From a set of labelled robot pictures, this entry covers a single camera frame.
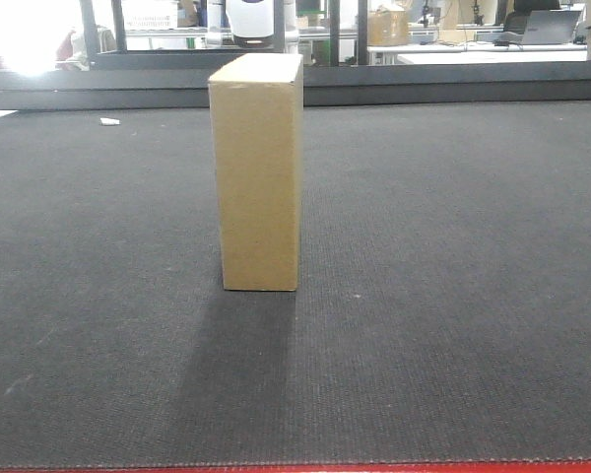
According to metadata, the grey laptop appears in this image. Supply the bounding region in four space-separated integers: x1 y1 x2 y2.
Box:
493 10 581 45

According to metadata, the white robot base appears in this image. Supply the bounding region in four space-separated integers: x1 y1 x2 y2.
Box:
205 0 299 53

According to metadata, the red conveyor frame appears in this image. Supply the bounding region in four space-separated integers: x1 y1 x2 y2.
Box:
0 460 591 473

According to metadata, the black rear conveyor rail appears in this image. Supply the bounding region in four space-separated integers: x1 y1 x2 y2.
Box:
0 61 591 111

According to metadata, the white paper scrap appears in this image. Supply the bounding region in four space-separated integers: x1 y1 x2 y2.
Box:
99 117 121 126

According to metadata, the tall brown cardboard box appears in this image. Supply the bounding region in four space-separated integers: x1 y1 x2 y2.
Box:
209 53 303 292

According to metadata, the black conveyor belt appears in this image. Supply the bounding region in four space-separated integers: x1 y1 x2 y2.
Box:
0 102 591 467

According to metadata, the distant brown cardboard box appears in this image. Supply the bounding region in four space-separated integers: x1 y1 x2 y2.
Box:
367 4 409 47

